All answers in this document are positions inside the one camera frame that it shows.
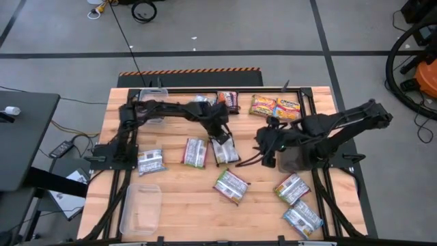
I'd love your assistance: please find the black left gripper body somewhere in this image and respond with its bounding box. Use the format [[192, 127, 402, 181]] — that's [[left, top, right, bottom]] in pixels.
[[203, 113, 231, 138]]

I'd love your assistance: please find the black desk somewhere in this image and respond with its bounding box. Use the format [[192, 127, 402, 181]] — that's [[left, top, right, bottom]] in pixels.
[[0, 90, 61, 192]]

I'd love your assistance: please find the dark grey plastic container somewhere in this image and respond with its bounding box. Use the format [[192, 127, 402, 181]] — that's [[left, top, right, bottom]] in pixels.
[[277, 146, 317, 174]]

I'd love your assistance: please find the white and yellow plug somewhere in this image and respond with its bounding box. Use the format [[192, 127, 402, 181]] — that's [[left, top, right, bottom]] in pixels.
[[87, 0, 110, 21]]

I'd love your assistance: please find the black vacuum hose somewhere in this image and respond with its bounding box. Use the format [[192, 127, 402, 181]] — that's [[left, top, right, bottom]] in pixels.
[[384, 15, 437, 120]]

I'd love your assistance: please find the long black floor cable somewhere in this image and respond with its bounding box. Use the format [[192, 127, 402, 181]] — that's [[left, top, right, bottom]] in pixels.
[[108, 0, 148, 88]]

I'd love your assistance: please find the blue Maruchan noodle packet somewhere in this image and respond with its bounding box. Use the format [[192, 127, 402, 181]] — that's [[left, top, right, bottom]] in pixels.
[[137, 148, 167, 177], [194, 94, 219, 106], [272, 98, 302, 121], [281, 200, 324, 240]]

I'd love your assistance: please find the green red Maruchan noodle packet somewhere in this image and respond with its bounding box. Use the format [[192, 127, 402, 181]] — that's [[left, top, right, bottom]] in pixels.
[[273, 173, 311, 206], [212, 167, 251, 206], [180, 137, 209, 169]]

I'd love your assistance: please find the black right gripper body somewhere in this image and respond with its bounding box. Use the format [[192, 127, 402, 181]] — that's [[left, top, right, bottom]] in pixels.
[[255, 117, 292, 169]]

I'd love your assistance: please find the orange vacuum cleaner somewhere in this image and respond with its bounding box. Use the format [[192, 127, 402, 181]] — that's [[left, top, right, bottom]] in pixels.
[[414, 57, 437, 100]]

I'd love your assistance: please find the clear plastic container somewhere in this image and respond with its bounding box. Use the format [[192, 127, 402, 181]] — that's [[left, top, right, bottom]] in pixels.
[[138, 87, 170, 124], [119, 183, 163, 236]]

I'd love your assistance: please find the yellow Maruchan noodle packet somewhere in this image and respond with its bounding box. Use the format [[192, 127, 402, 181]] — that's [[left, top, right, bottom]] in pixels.
[[248, 94, 277, 118]]

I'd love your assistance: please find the black power adapter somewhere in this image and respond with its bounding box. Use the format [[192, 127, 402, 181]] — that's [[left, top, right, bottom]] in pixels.
[[48, 139, 75, 159]]

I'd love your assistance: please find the white printed paper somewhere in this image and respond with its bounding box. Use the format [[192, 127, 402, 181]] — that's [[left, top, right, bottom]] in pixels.
[[64, 169, 90, 185]]

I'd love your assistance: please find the black equipment box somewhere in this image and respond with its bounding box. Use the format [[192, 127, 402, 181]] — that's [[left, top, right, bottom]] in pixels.
[[399, 0, 437, 25]]

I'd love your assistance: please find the black mat with hazard stripe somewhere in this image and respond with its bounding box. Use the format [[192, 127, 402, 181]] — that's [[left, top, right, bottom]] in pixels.
[[117, 67, 264, 88]]

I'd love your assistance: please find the coiled black cable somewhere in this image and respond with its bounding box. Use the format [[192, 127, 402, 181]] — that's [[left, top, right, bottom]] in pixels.
[[131, 0, 158, 25]]

